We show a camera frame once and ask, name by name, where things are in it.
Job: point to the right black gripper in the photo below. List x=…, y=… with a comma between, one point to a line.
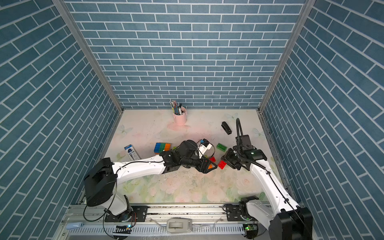
x=228, y=158

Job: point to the dark green lego brick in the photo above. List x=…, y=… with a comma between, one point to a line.
x=161, y=147

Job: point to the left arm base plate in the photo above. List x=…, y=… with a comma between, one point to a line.
x=134, y=214

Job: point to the white handheld device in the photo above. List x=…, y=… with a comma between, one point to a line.
x=179, y=225

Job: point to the pens in cup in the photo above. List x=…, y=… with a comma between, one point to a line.
x=176, y=107

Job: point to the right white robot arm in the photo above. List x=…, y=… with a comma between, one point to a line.
x=283, y=217

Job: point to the light blue marker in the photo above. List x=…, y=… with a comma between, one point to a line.
x=76, y=225

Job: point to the green lego brick right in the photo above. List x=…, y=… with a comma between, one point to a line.
x=222, y=147

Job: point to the blue lego brick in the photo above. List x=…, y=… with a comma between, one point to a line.
x=157, y=148

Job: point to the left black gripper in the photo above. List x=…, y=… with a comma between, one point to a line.
x=203, y=169

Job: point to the red lego brick bottom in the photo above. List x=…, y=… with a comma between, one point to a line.
x=222, y=165

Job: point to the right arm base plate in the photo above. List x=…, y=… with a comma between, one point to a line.
x=234, y=214

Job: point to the black stapler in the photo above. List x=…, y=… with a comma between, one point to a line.
x=226, y=128

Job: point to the white blue small box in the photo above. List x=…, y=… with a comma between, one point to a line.
x=131, y=153

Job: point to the pink pen cup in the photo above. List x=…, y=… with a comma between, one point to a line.
x=181, y=119

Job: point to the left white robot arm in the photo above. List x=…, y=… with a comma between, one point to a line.
x=102, y=181

